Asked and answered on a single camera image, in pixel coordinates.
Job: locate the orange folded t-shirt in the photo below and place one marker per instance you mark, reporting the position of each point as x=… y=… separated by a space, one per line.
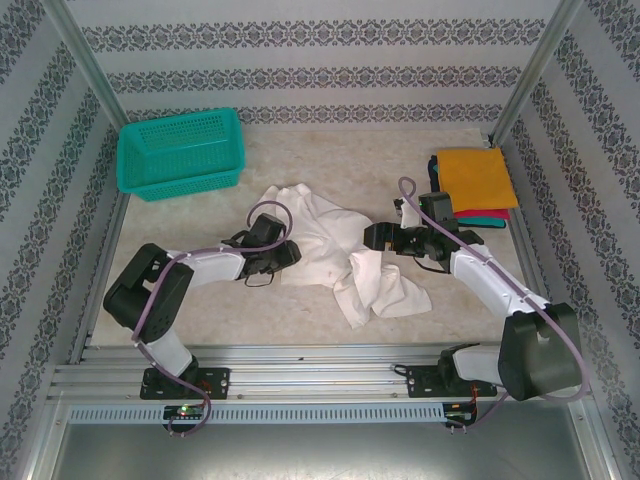
x=475 y=175

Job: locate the teal plastic basket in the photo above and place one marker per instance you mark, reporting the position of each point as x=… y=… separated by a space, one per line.
x=180 y=160

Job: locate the right circuit board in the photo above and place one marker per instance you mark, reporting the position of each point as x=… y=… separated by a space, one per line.
x=460 y=414

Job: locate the circuit board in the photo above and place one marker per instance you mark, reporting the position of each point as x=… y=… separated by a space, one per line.
x=460 y=414
x=182 y=411

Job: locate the white t-shirt with flower print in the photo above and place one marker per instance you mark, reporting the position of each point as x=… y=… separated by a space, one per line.
x=320 y=240

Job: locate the aluminium frame post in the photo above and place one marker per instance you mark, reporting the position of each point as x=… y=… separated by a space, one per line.
x=85 y=65
x=537 y=70

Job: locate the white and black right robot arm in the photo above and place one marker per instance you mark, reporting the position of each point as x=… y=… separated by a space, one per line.
x=490 y=280

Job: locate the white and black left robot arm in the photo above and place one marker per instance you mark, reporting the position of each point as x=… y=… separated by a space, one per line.
x=220 y=267

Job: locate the left circuit board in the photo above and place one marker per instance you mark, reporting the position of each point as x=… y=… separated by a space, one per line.
x=182 y=411

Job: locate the red folded t-shirt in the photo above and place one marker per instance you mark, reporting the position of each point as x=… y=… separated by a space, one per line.
x=492 y=214

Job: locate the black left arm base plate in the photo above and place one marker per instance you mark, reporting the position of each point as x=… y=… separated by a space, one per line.
x=215 y=382

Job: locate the aluminium mounting rail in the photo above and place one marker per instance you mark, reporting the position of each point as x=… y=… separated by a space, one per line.
x=320 y=375

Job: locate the grey metal panel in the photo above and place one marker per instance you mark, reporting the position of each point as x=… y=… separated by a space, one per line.
x=320 y=455

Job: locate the teal folded t-shirt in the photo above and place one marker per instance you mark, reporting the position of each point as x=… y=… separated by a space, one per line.
x=480 y=223

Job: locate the aluminium side rail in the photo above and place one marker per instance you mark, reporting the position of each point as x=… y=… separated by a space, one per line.
x=520 y=235
x=92 y=300

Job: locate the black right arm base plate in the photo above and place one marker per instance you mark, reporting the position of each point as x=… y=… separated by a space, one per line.
x=422 y=382

